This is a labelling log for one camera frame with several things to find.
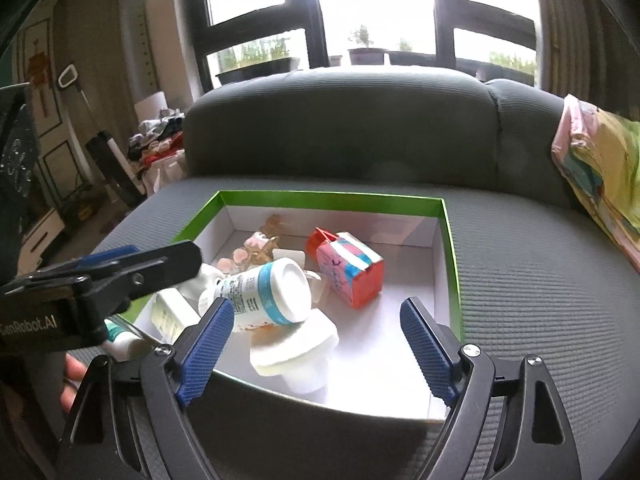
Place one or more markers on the person's left hand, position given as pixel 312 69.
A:
pixel 75 380

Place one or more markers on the grey sofa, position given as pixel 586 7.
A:
pixel 350 150

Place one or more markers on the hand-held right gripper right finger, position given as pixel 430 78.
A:
pixel 425 355

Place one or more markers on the pastel printed cloth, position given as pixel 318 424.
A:
pixel 600 170

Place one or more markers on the beige curtain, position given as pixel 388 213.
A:
pixel 570 25

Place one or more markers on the pile of clothes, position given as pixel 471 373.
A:
pixel 155 145

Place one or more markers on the white charger block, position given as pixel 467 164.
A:
pixel 170 315

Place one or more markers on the orange bottle with blue label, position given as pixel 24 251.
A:
pixel 350 280

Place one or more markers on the white bottle with blue label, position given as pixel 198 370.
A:
pixel 260 295

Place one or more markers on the white plug adapter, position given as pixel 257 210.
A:
pixel 300 350

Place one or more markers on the round black plant pot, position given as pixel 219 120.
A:
pixel 367 56

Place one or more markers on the red hanging decoration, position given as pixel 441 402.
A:
pixel 40 80

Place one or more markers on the black stick vacuum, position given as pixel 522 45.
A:
pixel 107 160

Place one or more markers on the green cardboard box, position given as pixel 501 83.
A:
pixel 380 350

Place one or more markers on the pink hair clip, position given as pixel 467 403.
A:
pixel 255 245

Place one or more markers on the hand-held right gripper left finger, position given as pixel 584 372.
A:
pixel 205 355

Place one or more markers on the dark framed window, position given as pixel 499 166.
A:
pixel 380 5

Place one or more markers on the white and green tube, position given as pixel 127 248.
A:
pixel 125 340

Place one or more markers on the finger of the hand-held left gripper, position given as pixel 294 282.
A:
pixel 107 256
pixel 170 262

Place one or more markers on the long black planter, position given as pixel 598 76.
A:
pixel 260 70

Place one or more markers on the white panelled cabinet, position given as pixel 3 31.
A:
pixel 55 150

